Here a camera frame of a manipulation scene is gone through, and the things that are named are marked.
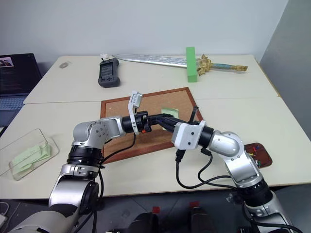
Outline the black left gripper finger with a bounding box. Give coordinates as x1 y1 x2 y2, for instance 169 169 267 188
150 113 172 122
150 120 168 131

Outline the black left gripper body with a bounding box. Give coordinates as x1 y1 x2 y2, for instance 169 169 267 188
135 110 153 133

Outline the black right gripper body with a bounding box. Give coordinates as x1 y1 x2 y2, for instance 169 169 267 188
175 118 195 127

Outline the light green handwritten note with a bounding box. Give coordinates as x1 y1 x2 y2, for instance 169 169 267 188
161 107 180 117

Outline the wooden framed cork board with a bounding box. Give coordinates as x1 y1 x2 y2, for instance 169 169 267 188
100 86 205 166

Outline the green foam block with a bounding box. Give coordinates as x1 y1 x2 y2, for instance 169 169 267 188
186 46 199 83

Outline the silver toy sword gold hilt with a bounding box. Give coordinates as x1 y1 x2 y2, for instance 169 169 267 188
112 53 248 76

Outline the black handheld device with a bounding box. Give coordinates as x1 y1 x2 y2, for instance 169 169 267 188
98 58 121 88

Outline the brown tray with pushpins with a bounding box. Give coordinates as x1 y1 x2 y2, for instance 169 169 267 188
243 143 273 168

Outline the dark rounded shape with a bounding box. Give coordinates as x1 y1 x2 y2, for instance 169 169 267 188
126 210 160 233
189 206 215 233

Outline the clear plastic tray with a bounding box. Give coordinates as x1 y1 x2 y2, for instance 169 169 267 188
0 128 60 182

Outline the dark laptop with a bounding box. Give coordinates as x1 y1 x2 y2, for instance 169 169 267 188
0 53 43 128

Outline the black right gripper cable stub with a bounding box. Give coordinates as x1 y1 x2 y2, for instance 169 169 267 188
189 105 199 124

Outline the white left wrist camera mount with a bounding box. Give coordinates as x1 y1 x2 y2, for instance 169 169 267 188
127 90 144 136

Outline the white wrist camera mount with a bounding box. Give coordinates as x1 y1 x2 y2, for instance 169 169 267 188
171 120 207 150
127 90 144 136

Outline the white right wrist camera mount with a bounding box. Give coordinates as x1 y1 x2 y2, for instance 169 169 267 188
171 120 207 150

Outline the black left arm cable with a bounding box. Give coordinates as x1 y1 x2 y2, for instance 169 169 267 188
77 132 137 233

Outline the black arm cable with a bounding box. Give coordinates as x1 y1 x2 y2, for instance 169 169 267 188
197 147 230 185
77 132 137 233
174 148 235 190

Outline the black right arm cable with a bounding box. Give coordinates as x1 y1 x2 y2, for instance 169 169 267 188
197 147 230 185
174 148 235 190

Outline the white cable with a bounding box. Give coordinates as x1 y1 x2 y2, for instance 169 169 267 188
0 200 10 226

